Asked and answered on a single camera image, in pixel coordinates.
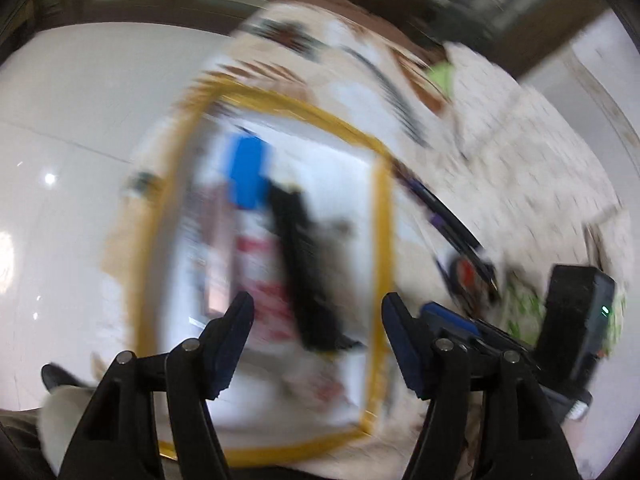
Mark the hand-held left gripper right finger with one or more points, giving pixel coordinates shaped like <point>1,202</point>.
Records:
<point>405,345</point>

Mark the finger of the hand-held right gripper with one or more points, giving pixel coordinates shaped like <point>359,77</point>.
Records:
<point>450,317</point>

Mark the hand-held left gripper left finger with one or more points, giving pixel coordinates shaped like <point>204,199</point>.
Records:
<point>225,355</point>

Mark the black stick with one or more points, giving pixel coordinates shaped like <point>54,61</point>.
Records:
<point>310,280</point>

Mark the yellow-rimmed white box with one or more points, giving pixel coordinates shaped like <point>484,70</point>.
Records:
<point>340,185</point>

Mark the blue box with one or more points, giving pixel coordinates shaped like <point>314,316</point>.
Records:
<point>248,170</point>

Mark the red black round object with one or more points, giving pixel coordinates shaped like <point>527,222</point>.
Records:
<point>467,272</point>

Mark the green white packet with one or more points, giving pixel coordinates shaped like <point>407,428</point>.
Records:
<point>525,310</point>

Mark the black purple pens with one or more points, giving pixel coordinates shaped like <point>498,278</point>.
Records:
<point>440,215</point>

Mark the leaf printed blanket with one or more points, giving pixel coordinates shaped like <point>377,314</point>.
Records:
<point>525,150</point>

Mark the light green cloth piece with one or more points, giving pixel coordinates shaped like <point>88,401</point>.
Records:
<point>442,80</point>

